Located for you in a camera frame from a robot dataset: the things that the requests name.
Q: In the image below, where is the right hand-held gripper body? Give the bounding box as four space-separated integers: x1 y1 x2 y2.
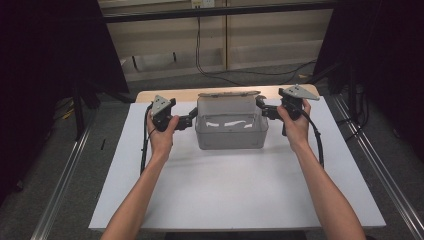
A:
261 84 321 122

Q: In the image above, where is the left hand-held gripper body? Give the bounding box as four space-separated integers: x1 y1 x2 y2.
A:
150 95 194 133

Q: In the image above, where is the clear plastic storage box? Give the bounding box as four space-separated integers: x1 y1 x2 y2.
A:
194 112 270 151

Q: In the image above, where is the person's left hand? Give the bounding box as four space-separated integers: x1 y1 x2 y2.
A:
146 110 181 161

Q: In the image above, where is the person's right hand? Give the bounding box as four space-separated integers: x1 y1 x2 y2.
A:
276 99 313 152

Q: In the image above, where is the light wooden table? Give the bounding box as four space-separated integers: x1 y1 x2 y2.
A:
134 83 321 104

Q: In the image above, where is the white paper sheet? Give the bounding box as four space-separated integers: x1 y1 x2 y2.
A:
88 96 387 233

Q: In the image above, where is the black metal stand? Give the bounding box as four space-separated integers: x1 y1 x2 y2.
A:
70 74 102 142

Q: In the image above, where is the dark curtain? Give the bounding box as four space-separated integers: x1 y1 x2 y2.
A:
312 0 424 163
0 0 130 205

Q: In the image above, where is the black horizontal bar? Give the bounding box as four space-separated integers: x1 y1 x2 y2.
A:
102 0 338 24

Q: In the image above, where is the long black floor cable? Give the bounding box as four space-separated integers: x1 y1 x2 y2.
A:
195 15 318 86

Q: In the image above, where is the left hand-held gripper black cable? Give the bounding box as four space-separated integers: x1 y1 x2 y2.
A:
139 103 155 177

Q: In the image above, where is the hand-held gripper black cable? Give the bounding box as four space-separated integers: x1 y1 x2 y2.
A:
139 103 155 177
300 109 326 170

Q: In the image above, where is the right hand-held gripper black cable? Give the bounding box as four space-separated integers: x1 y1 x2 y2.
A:
300 109 326 170

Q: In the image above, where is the bundle of black cables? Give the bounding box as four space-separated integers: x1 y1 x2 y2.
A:
335 82 370 142

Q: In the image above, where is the white wall outlet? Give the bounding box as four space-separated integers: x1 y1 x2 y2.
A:
190 0 216 10

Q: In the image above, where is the aluminium rail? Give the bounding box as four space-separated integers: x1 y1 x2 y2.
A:
331 94 424 240
29 113 98 240

